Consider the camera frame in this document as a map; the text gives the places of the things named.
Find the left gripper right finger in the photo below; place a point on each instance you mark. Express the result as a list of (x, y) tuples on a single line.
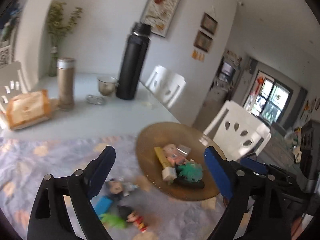
[(220, 170)]

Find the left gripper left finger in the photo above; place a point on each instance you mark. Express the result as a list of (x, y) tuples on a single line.
[(97, 171)]

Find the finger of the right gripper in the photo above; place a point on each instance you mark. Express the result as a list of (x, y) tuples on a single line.
[(254, 165)]

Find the teal translucent plant toy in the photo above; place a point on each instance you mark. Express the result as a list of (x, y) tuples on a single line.
[(191, 171)]

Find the clear plastic cup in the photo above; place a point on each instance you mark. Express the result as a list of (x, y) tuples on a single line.
[(183, 150)]

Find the white charger plug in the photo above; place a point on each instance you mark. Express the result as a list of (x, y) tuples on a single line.
[(169, 174)]

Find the pink doll figure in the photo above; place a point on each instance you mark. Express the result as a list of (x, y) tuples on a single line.
[(173, 156)]

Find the yellow rectangular bar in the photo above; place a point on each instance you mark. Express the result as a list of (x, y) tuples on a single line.
[(162, 158)]

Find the black rectangular box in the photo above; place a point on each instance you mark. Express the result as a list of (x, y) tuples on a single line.
[(192, 185)]

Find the black haired astronaut figure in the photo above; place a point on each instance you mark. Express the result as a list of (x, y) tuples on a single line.
[(118, 189)]

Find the blue rectangular box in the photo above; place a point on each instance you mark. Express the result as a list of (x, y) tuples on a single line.
[(103, 205)]

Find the white chair right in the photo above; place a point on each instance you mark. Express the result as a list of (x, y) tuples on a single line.
[(238, 132)]

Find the white chair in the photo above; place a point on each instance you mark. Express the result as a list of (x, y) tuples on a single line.
[(12, 83), (238, 132), (166, 85)]

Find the red clothed doll figure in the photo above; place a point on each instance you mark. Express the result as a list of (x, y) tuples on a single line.
[(130, 215)]

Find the green frog toy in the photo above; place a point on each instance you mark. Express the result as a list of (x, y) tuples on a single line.
[(110, 220)]

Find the amber ribbed glass bowl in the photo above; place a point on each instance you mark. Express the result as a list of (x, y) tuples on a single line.
[(164, 133)]

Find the glass ashtray dish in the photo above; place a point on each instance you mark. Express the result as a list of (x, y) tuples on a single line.
[(95, 100)]

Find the steel small bowl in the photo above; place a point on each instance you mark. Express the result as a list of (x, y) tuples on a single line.
[(107, 85)]

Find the orange tissue pack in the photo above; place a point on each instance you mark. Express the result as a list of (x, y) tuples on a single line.
[(28, 109)]

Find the white chair far middle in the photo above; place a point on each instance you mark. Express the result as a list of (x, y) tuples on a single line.
[(166, 85)]

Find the black tall thermos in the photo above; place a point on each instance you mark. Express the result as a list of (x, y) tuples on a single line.
[(133, 60)]

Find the gold thermos cup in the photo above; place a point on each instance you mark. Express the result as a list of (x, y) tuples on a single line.
[(65, 81)]

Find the white chair left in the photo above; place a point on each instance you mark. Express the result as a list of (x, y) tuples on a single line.
[(12, 83)]

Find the lower small framed picture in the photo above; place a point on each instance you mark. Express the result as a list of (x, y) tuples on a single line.
[(203, 41)]

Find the white carved shelf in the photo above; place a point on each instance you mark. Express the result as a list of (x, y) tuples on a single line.
[(7, 44)]

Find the dried flowers in vase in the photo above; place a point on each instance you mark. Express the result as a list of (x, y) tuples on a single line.
[(58, 29)]

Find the window with dark frame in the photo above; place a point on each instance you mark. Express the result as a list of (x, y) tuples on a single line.
[(268, 98)]

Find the orange wall ornaments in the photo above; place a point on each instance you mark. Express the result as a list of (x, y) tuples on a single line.
[(198, 56)]

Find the flower wall painting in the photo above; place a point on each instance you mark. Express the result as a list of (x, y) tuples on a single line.
[(159, 14)]

